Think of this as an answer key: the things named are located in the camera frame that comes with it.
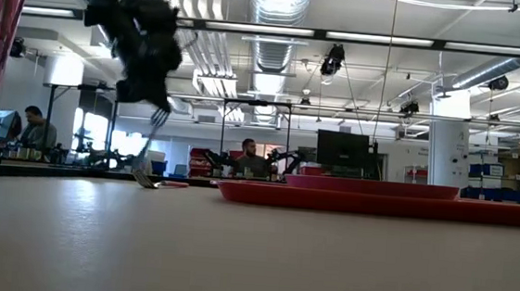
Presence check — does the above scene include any black monitor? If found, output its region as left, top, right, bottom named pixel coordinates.
left=314, top=129, right=374, bottom=169

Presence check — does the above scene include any white ceiling conduit bundle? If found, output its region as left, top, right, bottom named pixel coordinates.
left=170, top=0, right=247, bottom=101

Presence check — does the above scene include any overhead light bar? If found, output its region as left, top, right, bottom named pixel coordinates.
left=20, top=4, right=520, bottom=59

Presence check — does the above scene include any red round plate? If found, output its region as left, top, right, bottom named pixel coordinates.
left=283, top=172, right=462, bottom=203

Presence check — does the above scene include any black workstation frame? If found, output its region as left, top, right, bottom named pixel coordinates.
left=218, top=97, right=294, bottom=167
left=40, top=82, right=121, bottom=169

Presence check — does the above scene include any silver round air duct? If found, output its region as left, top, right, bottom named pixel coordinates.
left=236, top=0, right=314, bottom=130
left=450, top=23, right=520, bottom=95

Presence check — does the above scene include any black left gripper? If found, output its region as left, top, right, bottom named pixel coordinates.
left=76, top=0, right=190, bottom=115

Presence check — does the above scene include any monitor with lit screen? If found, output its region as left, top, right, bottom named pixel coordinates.
left=0, top=108, right=25, bottom=142

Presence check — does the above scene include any silver metal fork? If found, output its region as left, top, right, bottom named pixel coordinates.
left=128, top=105, right=171, bottom=191

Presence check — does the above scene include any black aluminium table frame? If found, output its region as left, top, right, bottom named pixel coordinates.
left=0, top=159, right=222, bottom=196

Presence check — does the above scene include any person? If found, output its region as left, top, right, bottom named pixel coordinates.
left=18, top=105, right=61, bottom=152
left=233, top=137, right=281, bottom=181

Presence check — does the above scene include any iridescent metal spoon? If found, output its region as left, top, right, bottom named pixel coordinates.
left=153, top=178, right=191, bottom=191

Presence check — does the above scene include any red plastic tray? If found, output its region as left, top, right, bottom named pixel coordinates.
left=214, top=178, right=520, bottom=228

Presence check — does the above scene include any blue storage bin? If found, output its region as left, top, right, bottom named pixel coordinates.
left=468, top=161, right=506, bottom=181

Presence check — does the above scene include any white column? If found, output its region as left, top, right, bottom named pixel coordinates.
left=425, top=87, right=476, bottom=190

